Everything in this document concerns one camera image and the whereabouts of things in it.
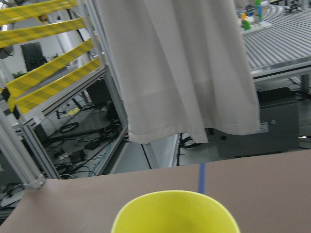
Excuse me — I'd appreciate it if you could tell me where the white hanging curtain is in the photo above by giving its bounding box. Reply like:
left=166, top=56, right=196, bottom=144
left=96, top=0, right=260, bottom=143

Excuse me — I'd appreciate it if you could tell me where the yellow cup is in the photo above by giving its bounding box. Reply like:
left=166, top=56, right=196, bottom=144
left=111, top=190, right=240, bottom=233

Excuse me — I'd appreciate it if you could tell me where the yellow black striped barrier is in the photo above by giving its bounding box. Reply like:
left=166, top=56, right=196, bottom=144
left=0, top=0, right=101, bottom=119

